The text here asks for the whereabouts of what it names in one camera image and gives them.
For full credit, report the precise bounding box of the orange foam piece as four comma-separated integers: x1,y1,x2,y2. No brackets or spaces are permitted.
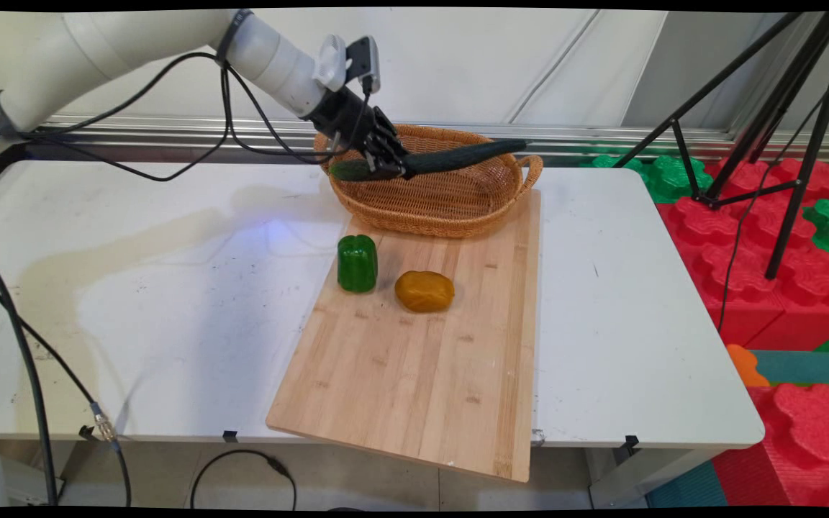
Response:
725,343,773,390

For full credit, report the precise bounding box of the black tripod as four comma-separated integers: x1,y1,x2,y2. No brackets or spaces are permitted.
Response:
612,10,829,282

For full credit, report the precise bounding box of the green bell pepper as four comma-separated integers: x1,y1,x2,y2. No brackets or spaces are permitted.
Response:
336,234,379,294

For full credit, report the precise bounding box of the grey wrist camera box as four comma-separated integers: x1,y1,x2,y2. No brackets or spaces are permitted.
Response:
345,35,381,96

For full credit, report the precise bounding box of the wooden cutting board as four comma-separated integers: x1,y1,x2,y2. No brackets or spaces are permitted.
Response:
265,188,542,484

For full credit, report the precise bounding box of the woven wicker basket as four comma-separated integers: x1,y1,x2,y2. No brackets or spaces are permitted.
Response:
313,124,545,240

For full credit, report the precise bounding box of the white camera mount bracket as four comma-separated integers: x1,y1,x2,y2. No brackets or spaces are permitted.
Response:
313,34,350,93

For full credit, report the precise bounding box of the teal foam mat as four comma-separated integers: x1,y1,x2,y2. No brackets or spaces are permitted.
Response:
748,350,829,387

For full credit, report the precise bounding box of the thin cable with metal connector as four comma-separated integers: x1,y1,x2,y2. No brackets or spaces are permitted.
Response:
0,268,132,507

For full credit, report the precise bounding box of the thin black tripod cable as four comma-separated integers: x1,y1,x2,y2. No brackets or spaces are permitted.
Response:
715,92,827,336

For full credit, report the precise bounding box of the aluminium wall rail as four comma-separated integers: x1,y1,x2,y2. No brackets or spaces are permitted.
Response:
24,114,829,164

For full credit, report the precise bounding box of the large red foam block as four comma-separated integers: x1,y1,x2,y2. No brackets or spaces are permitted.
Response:
656,158,829,353

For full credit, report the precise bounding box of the brown potato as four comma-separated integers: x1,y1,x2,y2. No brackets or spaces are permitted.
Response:
394,270,456,314

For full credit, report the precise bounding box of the thick black cable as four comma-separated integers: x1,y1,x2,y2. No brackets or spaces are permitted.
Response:
0,236,60,507

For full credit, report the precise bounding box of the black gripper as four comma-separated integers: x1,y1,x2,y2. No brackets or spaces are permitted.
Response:
305,85,411,182

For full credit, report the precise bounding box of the dark green cucumber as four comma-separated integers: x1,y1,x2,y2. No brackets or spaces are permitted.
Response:
330,139,531,182

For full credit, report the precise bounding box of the black looped cable with plug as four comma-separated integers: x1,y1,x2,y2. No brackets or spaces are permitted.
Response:
189,449,299,511

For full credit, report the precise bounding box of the grey metal table leg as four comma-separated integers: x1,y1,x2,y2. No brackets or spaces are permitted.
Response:
586,445,719,509

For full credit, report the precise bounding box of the black robot wrist cable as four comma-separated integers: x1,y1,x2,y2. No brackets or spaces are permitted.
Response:
0,50,375,183

